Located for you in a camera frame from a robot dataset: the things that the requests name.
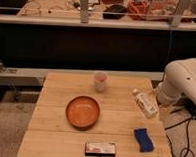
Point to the grey right frame post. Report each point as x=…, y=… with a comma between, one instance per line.
x=176, y=17

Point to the black bag on bench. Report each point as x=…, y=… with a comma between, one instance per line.
x=115, y=11

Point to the orange wooden bowl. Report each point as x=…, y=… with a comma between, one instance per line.
x=82, y=111

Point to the red crate on bench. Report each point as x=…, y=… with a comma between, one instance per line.
x=137, y=10

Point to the white plastic bottle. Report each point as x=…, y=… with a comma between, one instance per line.
x=145, y=104

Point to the black white rectangular box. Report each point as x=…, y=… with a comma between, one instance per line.
x=100, y=149

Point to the grey metal frame post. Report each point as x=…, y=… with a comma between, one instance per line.
x=84, y=11

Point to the translucent plastic cup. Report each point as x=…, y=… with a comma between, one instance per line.
x=99, y=81

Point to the blue sponge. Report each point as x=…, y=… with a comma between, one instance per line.
x=145, y=142

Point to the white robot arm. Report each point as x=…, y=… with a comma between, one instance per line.
x=179, y=78

